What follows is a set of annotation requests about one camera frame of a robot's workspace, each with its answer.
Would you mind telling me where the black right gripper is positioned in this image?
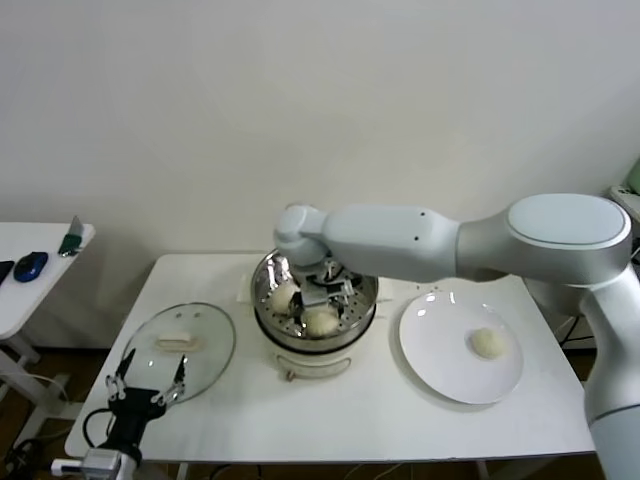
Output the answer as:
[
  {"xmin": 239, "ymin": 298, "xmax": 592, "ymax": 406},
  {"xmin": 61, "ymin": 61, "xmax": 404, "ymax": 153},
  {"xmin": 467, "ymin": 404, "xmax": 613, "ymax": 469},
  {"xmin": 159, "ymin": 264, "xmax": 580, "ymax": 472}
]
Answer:
[{"xmin": 291, "ymin": 277, "xmax": 363, "ymax": 328}]

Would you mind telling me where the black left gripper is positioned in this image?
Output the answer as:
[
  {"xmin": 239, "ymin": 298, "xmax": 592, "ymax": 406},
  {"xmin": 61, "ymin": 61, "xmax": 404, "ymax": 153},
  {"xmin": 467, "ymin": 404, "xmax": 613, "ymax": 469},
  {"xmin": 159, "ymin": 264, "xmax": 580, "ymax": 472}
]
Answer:
[{"xmin": 103, "ymin": 348, "xmax": 188, "ymax": 455}]

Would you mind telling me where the white steamed baozi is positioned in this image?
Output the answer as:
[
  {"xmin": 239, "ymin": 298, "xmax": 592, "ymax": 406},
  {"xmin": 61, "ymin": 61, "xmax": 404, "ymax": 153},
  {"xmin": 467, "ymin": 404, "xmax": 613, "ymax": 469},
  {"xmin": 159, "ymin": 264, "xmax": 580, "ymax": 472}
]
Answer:
[
  {"xmin": 468, "ymin": 328, "xmax": 507, "ymax": 360},
  {"xmin": 270, "ymin": 284, "xmax": 301, "ymax": 315},
  {"xmin": 304, "ymin": 310, "xmax": 339, "ymax": 337}
]

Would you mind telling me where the round glass pot lid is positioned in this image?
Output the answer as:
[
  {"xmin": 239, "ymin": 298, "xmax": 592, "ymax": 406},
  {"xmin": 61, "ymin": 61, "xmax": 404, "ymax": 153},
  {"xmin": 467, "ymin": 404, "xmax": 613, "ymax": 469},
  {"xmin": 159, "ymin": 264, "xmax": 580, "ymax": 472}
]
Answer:
[{"xmin": 119, "ymin": 302, "xmax": 237, "ymax": 406}]

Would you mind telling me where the perforated stainless steel steamer basket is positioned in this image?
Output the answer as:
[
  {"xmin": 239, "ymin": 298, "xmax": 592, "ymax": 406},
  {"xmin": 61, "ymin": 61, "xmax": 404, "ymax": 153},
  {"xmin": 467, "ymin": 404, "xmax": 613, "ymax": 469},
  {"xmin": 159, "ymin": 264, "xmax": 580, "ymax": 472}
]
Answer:
[{"xmin": 249, "ymin": 244, "xmax": 380, "ymax": 354}]

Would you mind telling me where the white electric cooker base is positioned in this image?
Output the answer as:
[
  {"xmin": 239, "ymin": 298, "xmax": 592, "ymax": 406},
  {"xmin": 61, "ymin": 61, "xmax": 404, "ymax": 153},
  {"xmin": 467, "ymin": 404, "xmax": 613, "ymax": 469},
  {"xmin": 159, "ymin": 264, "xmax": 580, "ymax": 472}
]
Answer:
[{"xmin": 235, "ymin": 272, "xmax": 395, "ymax": 385}]

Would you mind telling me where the large white round plate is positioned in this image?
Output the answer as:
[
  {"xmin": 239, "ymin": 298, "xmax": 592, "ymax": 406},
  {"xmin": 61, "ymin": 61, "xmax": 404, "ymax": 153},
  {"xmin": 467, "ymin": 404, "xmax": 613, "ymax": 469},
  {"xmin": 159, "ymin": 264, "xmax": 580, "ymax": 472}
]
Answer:
[{"xmin": 398, "ymin": 291, "xmax": 525, "ymax": 405}]

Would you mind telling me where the white side table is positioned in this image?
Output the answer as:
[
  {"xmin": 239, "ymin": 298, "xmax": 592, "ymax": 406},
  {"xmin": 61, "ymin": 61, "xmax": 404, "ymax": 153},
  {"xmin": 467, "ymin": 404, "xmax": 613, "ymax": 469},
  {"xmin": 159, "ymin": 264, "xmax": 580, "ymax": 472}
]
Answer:
[{"xmin": 0, "ymin": 222, "xmax": 96, "ymax": 401}]

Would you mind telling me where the blue computer mouse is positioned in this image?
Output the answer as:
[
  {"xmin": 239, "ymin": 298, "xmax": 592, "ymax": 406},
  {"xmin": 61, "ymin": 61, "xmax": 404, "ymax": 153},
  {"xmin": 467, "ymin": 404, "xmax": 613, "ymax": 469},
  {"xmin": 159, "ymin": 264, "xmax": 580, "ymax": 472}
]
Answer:
[{"xmin": 12, "ymin": 253, "xmax": 49, "ymax": 284}]

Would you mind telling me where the white shelf desk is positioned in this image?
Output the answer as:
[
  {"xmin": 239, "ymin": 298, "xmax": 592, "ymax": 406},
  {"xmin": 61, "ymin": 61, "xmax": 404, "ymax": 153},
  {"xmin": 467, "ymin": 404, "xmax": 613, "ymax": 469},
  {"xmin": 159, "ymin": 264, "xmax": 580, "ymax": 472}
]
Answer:
[{"xmin": 608, "ymin": 185, "xmax": 640, "ymax": 221}]

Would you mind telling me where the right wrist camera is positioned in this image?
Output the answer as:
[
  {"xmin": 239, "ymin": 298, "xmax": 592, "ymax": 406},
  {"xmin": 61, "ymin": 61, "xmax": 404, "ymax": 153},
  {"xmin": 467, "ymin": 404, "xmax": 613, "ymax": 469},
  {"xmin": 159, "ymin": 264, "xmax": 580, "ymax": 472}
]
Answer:
[{"xmin": 301, "ymin": 288, "xmax": 330, "ymax": 310}]

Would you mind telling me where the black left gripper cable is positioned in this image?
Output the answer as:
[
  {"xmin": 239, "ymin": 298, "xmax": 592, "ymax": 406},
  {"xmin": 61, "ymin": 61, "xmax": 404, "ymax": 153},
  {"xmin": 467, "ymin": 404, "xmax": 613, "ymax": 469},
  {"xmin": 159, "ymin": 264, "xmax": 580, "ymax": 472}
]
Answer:
[{"xmin": 82, "ymin": 407, "xmax": 116, "ymax": 452}]

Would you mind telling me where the white floor cable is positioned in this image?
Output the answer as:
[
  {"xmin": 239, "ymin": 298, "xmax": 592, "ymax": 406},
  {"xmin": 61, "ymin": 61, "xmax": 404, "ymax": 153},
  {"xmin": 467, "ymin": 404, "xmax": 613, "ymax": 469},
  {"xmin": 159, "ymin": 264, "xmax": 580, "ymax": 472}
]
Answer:
[{"xmin": 22, "ymin": 372, "xmax": 70, "ymax": 401}]

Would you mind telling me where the black floor cable bundle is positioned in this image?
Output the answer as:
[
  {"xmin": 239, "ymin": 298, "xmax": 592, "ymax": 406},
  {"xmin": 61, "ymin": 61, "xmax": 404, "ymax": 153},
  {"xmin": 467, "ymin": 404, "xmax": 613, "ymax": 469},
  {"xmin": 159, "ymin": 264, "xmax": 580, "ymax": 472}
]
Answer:
[{"xmin": 8, "ymin": 437, "xmax": 49, "ymax": 480}]

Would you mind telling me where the green handled scraper tool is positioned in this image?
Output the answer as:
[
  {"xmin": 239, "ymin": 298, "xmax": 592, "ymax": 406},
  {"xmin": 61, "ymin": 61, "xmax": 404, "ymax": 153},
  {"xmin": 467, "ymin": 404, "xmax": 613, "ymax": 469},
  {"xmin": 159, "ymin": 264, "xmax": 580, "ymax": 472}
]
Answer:
[{"xmin": 56, "ymin": 215, "xmax": 85, "ymax": 259}]

